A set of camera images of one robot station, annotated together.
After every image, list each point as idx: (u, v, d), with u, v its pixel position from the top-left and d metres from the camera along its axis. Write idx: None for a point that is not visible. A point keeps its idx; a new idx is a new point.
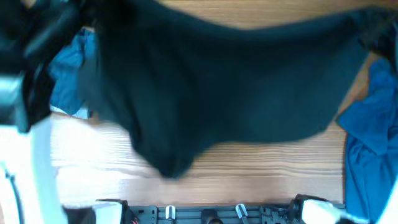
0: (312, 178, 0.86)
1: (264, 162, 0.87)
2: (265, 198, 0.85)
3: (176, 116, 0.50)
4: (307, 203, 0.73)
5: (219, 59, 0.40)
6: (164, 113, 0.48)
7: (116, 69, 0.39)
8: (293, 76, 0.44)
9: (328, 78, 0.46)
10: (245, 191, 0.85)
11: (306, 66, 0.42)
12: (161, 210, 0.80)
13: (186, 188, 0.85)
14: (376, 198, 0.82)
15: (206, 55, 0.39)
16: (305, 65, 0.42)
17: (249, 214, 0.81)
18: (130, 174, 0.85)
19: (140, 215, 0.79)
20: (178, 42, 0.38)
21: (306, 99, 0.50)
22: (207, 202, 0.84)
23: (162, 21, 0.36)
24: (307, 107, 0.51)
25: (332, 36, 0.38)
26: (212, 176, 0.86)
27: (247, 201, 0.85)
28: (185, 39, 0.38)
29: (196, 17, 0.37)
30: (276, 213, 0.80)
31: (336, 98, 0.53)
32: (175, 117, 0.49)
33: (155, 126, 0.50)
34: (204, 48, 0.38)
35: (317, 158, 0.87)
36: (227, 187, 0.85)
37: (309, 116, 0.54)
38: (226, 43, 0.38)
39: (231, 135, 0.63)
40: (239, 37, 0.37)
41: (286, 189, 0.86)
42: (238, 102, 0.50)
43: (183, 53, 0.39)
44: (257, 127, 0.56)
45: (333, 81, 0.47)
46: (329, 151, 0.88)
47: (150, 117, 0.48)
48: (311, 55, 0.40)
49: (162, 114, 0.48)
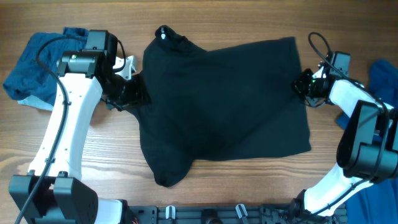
0: (313, 177, 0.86)
1: (265, 162, 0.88)
2: (265, 199, 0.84)
3: (171, 99, 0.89)
4: (309, 191, 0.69)
5: (173, 102, 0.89)
6: (156, 106, 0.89)
7: (170, 100, 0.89)
8: (181, 105, 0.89)
9: (234, 88, 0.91)
10: (245, 190, 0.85)
11: (170, 105, 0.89)
12: (161, 210, 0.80)
13: (186, 189, 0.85)
14: (376, 199, 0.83)
15: (165, 103, 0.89)
16: (184, 98, 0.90)
17: (249, 214, 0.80)
18: (130, 174, 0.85)
19: (140, 215, 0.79)
20: (163, 104, 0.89)
21: (193, 90, 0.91)
22: (207, 202, 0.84)
23: (153, 98, 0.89)
24: (206, 91, 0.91)
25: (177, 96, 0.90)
26: (212, 176, 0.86)
27: (247, 201, 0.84)
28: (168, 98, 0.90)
29: (165, 101, 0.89)
30: (276, 213, 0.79)
31: (193, 95, 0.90)
32: (171, 103, 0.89)
33: (157, 107, 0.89)
34: (163, 103, 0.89)
35: (318, 158, 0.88)
36: (227, 187, 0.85)
37: (184, 100, 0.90)
38: (174, 108, 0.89)
39: (169, 117, 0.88)
40: (180, 106, 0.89)
41: (286, 190, 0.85)
42: (169, 114, 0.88)
43: (162, 107, 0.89)
44: (178, 114, 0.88)
45: (253, 99, 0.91)
46: (329, 150, 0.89)
47: (153, 98, 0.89)
48: (179, 98, 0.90)
49: (157, 104, 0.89)
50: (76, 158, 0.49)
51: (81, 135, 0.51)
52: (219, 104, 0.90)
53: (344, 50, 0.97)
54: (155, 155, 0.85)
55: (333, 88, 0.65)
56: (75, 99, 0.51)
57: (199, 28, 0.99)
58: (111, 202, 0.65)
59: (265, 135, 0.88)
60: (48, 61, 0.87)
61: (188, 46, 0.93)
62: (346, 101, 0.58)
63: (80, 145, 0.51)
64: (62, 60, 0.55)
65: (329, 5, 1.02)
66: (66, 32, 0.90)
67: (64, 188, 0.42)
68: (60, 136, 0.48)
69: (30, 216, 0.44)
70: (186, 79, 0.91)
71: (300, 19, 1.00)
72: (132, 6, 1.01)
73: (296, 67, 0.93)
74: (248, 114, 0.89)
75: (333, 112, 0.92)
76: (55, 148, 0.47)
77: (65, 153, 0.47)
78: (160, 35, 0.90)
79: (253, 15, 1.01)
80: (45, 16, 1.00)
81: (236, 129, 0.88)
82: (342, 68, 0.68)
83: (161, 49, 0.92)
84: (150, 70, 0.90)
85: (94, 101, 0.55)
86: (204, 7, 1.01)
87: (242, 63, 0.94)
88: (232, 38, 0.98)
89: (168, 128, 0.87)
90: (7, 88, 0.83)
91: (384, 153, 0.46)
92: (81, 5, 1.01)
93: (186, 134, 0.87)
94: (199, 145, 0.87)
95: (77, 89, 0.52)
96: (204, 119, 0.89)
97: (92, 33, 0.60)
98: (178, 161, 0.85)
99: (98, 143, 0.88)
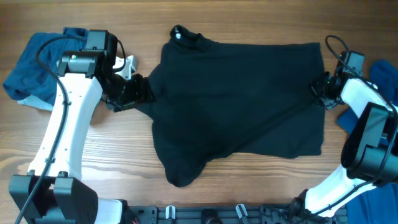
0: (313, 177, 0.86)
1: (265, 162, 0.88)
2: (265, 199, 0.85)
3: (181, 98, 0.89)
4: (310, 191, 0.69)
5: (181, 102, 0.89)
6: (165, 105, 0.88)
7: (180, 99, 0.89)
8: (191, 104, 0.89)
9: (244, 87, 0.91)
10: (245, 190, 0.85)
11: (180, 104, 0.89)
12: (161, 211, 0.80)
13: (186, 189, 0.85)
14: (376, 199, 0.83)
15: (173, 102, 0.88)
16: (194, 97, 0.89)
17: (249, 214, 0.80)
18: (130, 174, 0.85)
19: (140, 215, 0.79)
20: (172, 103, 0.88)
21: (203, 89, 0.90)
22: (207, 202, 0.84)
23: (163, 97, 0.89)
24: (216, 89, 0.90)
25: (186, 95, 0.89)
26: (212, 176, 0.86)
27: (247, 201, 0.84)
28: (178, 97, 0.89)
29: (174, 101, 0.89)
30: (276, 213, 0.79)
31: (203, 94, 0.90)
32: (181, 102, 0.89)
33: (166, 106, 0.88)
34: (173, 102, 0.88)
35: (317, 158, 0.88)
36: (227, 187, 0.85)
37: (194, 99, 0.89)
38: (183, 107, 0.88)
39: (179, 116, 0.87)
40: (189, 105, 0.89)
41: (286, 190, 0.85)
42: (179, 112, 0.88)
43: (171, 106, 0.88)
44: (188, 113, 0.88)
45: (262, 98, 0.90)
46: (329, 150, 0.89)
47: (163, 97, 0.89)
48: (189, 97, 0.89)
49: (167, 104, 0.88)
50: (76, 158, 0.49)
51: (81, 135, 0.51)
52: (229, 103, 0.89)
53: (344, 50, 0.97)
54: (165, 154, 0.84)
55: (346, 86, 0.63)
56: (75, 99, 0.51)
57: (199, 28, 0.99)
58: (111, 202, 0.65)
59: (273, 135, 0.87)
60: (48, 61, 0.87)
61: (206, 45, 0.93)
62: (359, 101, 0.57)
63: (80, 145, 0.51)
64: (62, 59, 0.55)
65: (329, 5, 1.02)
66: (66, 32, 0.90)
67: (64, 188, 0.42)
68: (60, 136, 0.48)
69: (30, 216, 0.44)
70: (194, 78, 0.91)
71: (300, 19, 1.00)
72: (131, 6, 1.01)
73: (321, 67, 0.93)
74: (258, 113, 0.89)
75: (333, 112, 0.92)
76: (55, 147, 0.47)
77: (65, 153, 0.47)
78: (175, 34, 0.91)
79: (252, 15, 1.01)
80: (45, 17, 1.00)
81: (248, 128, 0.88)
82: (356, 68, 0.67)
83: (175, 48, 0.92)
84: (161, 68, 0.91)
85: (93, 101, 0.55)
86: (204, 6, 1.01)
87: (250, 62, 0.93)
88: (232, 38, 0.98)
89: (178, 127, 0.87)
90: (8, 88, 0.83)
91: (390, 157, 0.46)
92: (81, 5, 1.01)
93: (198, 133, 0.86)
94: (212, 144, 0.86)
95: (77, 89, 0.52)
96: (214, 118, 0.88)
97: (93, 33, 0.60)
98: (191, 160, 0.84)
99: (98, 143, 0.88)
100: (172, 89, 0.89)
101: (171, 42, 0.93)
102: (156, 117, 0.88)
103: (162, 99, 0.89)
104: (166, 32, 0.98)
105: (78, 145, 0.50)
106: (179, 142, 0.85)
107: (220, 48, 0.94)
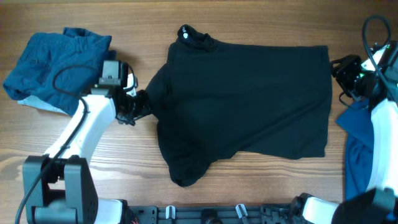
0: (313, 177, 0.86)
1: (265, 162, 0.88)
2: (265, 198, 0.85)
3: (186, 98, 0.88)
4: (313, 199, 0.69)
5: (186, 101, 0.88)
6: (170, 104, 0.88)
7: (185, 99, 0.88)
8: (196, 104, 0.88)
9: (249, 86, 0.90)
10: (245, 190, 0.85)
11: (185, 104, 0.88)
12: (161, 210, 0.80)
13: (186, 189, 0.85)
14: None
15: (178, 102, 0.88)
16: (199, 97, 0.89)
17: (249, 214, 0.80)
18: (130, 174, 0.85)
19: (140, 215, 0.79)
20: (177, 103, 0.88)
21: (208, 89, 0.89)
22: (207, 202, 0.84)
23: (168, 96, 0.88)
24: (221, 89, 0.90)
25: (191, 94, 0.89)
26: (212, 176, 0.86)
27: (247, 201, 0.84)
28: (183, 97, 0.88)
29: (179, 100, 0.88)
30: (276, 213, 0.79)
31: (208, 93, 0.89)
32: (187, 102, 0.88)
33: (171, 106, 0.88)
34: (178, 102, 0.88)
35: (317, 158, 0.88)
36: (227, 187, 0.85)
37: (199, 99, 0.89)
38: (188, 107, 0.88)
39: (184, 116, 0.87)
40: (194, 105, 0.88)
41: (286, 189, 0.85)
42: (184, 112, 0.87)
43: (177, 106, 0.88)
44: (193, 113, 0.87)
45: (267, 98, 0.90)
46: (329, 150, 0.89)
47: (168, 96, 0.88)
48: (194, 97, 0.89)
49: (172, 103, 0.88)
50: (87, 151, 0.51)
51: (93, 137, 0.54)
52: (234, 103, 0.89)
53: (344, 50, 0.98)
54: (169, 154, 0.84)
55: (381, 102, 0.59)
56: (94, 107, 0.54)
57: (199, 28, 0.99)
58: (111, 202, 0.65)
59: (278, 135, 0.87)
60: (48, 60, 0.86)
61: (213, 45, 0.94)
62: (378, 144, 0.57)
63: (91, 147, 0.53)
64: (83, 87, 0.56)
65: (329, 5, 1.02)
66: (66, 32, 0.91)
67: (73, 168, 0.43)
68: (76, 132, 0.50)
69: (33, 201, 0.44)
70: (199, 78, 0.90)
71: (300, 19, 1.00)
72: (132, 5, 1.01)
73: (324, 68, 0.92)
74: (262, 113, 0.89)
75: (333, 112, 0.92)
76: (71, 138, 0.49)
77: (79, 144, 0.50)
78: (183, 34, 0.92)
79: (252, 15, 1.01)
80: (45, 16, 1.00)
81: (252, 127, 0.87)
82: None
83: (183, 46, 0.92)
84: (167, 68, 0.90)
85: (107, 114, 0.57)
86: (204, 6, 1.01)
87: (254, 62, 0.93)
88: (232, 38, 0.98)
89: (182, 128, 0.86)
90: (8, 88, 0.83)
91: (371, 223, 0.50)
92: (81, 5, 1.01)
93: (202, 133, 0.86)
94: (216, 144, 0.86)
95: (96, 102, 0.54)
96: (219, 118, 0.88)
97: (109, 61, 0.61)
98: (195, 161, 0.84)
99: (98, 143, 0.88)
100: (177, 89, 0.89)
101: (178, 42, 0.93)
102: (161, 117, 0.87)
103: (167, 99, 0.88)
104: (166, 32, 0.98)
105: (89, 144, 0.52)
106: (184, 142, 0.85)
107: (227, 50, 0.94)
